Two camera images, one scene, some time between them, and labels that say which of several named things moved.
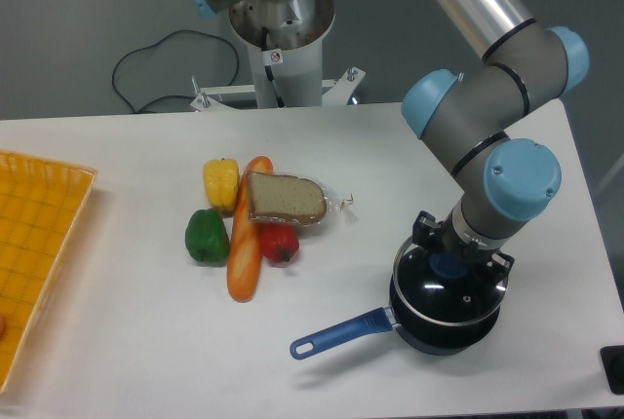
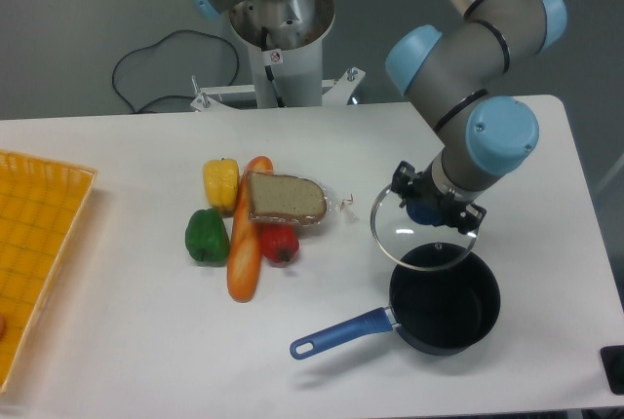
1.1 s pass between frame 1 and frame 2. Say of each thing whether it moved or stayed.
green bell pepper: stayed
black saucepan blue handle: stayed
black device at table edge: stayed
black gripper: moved
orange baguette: stayed
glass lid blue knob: moved
